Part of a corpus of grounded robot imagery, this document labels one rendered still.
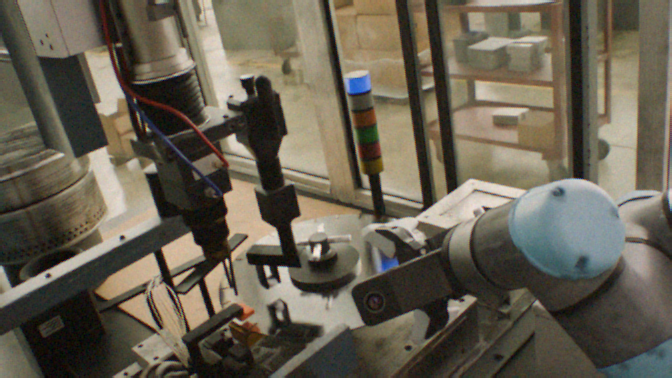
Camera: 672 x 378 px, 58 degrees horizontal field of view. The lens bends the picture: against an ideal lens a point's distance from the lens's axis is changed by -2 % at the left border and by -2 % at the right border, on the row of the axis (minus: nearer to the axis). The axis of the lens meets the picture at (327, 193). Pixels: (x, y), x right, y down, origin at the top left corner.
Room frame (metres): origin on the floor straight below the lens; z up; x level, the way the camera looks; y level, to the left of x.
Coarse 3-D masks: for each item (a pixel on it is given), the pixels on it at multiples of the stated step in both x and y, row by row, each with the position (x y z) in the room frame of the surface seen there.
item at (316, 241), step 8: (320, 224) 0.85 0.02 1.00; (320, 232) 0.82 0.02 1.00; (304, 240) 0.81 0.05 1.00; (312, 240) 0.80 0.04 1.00; (320, 240) 0.80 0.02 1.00; (328, 240) 0.80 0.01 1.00; (336, 240) 0.80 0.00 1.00; (344, 240) 0.80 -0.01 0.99; (312, 248) 0.80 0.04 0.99; (320, 248) 0.79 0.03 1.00; (328, 248) 0.80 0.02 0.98; (320, 256) 0.80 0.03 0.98
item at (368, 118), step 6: (372, 108) 1.08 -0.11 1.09; (354, 114) 1.08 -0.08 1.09; (360, 114) 1.07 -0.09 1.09; (366, 114) 1.07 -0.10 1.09; (372, 114) 1.07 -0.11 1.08; (354, 120) 1.08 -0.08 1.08; (360, 120) 1.07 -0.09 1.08; (366, 120) 1.07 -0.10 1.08; (372, 120) 1.07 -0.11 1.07; (354, 126) 1.08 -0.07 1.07; (360, 126) 1.07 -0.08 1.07; (366, 126) 1.07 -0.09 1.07
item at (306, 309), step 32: (352, 224) 0.93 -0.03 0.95; (384, 256) 0.80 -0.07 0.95; (224, 288) 0.81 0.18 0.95; (256, 288) 0.79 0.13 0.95; (288, 288) 0.77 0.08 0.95; (320, 288) 0.75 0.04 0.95; (256, 320) 0.71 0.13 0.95; (288, 320) 0.69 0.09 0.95; (320, 320) 0.68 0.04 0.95; (352, 320) 0.67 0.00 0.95
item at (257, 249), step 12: (276, 228) 0.74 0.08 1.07; (288, 228) 0.74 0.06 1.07; (288, 240) 0.73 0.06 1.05; (252, 252) 0.76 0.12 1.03; (264, 252) 0.75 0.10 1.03; (276, 252) 0.75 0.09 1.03; (288, 252) 0.73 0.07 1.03; (300, 252) 0.73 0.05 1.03; (252, 264) 0.76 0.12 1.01; (264, 264) 0.75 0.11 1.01; (276, 264) 0.74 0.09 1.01; (288, 264) 0.73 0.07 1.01; (300, 264) 0.73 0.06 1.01; (264, 276) 0.75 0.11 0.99; (276, 276) 0.76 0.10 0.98
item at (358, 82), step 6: (354, 72) 1.10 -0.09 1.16; (360, 72) 1.10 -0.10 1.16; (366, 72) 1.09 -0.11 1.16; (348, 78) 1.07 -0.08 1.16; (354, 78) 1.07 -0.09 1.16; (360, 78) 1.07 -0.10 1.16; (366, 78) 1.07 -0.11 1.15; (348, 84) 1.08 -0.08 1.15; (354, 84) 1.07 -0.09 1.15; (360, 84) 1.07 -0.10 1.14; (366, 84) 1.07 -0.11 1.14; (348, 90) 1.08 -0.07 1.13; (354, 90) 1.07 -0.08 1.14; (360, 90) 1.07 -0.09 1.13; (366, 90) 1.07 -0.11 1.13
